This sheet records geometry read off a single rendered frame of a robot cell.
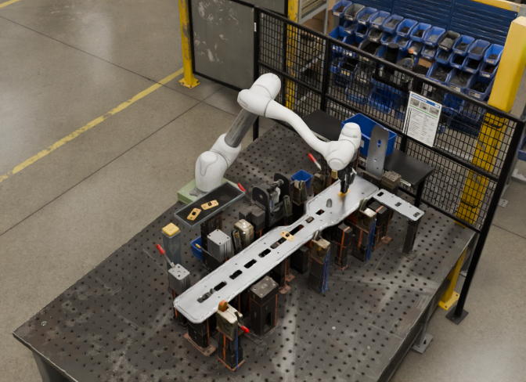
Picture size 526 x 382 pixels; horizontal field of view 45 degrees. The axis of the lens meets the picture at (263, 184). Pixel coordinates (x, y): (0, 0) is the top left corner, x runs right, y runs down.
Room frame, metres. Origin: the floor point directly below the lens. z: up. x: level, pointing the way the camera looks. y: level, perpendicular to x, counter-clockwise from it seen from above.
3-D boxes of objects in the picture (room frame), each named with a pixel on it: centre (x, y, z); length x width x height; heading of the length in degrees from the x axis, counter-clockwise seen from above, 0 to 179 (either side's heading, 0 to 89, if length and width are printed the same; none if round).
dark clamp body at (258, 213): (2.46, 0.03, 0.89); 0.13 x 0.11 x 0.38; 47
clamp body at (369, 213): (2.50, -0.56, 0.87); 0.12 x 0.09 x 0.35; 47
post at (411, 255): (2.54, -0.83, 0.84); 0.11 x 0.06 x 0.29; 47
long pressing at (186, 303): (2.33, -0.12, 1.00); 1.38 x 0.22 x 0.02; 137
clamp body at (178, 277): (2.03, 0.39, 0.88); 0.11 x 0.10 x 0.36; 47
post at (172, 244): (2.22, 0.45, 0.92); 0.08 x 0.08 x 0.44; 47
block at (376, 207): (2.61, -0.64, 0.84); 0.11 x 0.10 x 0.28; 47
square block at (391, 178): (2.80, -0.73, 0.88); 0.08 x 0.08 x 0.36; 47
